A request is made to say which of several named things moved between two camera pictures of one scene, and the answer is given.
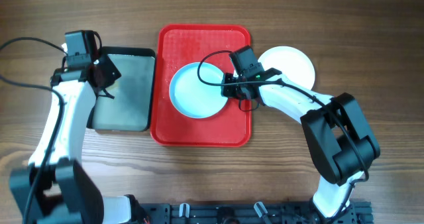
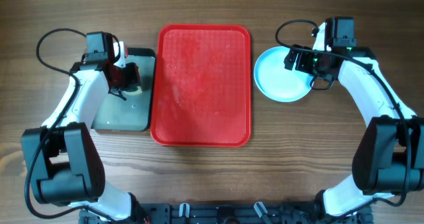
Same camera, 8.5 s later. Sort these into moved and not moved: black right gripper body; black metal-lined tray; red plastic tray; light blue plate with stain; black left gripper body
Moved: light blue plate with stain; black left gripper body; black right gripper body
Not moved: red plastic tray; black metal-lined tray
